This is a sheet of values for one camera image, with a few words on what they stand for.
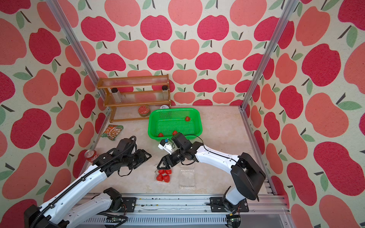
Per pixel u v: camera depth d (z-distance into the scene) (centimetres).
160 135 101
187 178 84
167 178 81
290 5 69
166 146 72
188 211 73
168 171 84
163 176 82
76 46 84
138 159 68
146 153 74
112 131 103
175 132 101
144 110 113
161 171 84
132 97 118
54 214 40
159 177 81
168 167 68
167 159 68
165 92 101
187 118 111
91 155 82
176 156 69
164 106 112
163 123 111
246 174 42
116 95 99
